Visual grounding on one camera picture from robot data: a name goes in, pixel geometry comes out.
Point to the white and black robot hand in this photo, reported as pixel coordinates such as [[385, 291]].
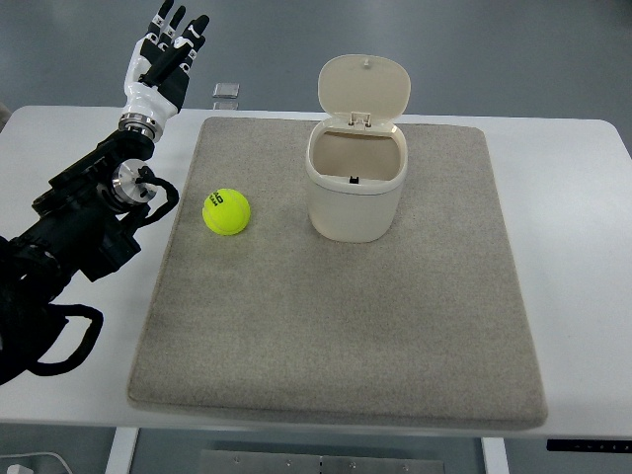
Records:
[[158, 74]]

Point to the yellow tennis ball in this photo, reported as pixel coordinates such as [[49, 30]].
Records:
[[226, 212]]

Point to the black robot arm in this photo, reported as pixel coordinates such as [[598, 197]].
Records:
[[87, 221]]

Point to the small clear square floor plate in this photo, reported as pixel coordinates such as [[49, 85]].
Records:
[[226, 90]]

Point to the cream plastic bin with lid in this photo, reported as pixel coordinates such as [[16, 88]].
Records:
[[357, 157]]

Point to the beige felt mat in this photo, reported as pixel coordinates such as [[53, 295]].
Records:
[[423, 327]]

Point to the white table leg left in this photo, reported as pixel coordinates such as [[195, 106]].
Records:
[[122, 451]]

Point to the white table leg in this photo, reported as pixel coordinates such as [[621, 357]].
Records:
[[495, 455], [122, 451]]

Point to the white table leg right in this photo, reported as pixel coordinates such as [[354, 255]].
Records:
[[495, 455]]

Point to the black desk control panel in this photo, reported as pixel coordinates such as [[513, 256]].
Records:
[[589, 445]]

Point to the grey metal base plate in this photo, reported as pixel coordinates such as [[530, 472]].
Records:
[[226, 461]]

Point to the white power adapter with cable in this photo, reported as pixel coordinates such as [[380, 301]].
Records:
[[34, 462]]

